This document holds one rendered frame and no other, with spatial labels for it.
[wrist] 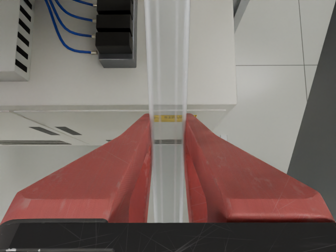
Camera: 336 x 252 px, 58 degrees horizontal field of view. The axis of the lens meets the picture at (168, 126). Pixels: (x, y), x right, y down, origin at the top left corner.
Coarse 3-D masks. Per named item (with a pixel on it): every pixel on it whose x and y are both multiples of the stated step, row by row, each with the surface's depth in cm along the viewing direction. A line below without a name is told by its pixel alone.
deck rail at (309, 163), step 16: (320, 64) 16; (320, 80) 16; (320, 96) 16; (304, 112) 18; (320, 112) 16; (304, 128) 18; (320, 128) 16; (304, 144) 18; (320, 144) 16; (304, 160) 18; (320, 160) 16; (304, 176) 18; (320, 176) 16; (320, 192) 16
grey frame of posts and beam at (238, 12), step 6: (234, 0) 53; (240, 0) 53; (246, 0) 53; (234, 6) 56; (240, 6) 54; (246, 6) 55; (234, 12) 58; (240, 12) 56; (234, 18) 59; (240, 18) 59; (234, 24) 61; (234, 30) 63
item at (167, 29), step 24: (144, 0) 9; (168, 0) 9; (168, 24) 9; (168, 48) 10; (168, 72) 10; (168, 96) 11; (168, 120) 11; (168, 144) 12; (168, 168) 13; (168, 192) 13; (168, 216) 14
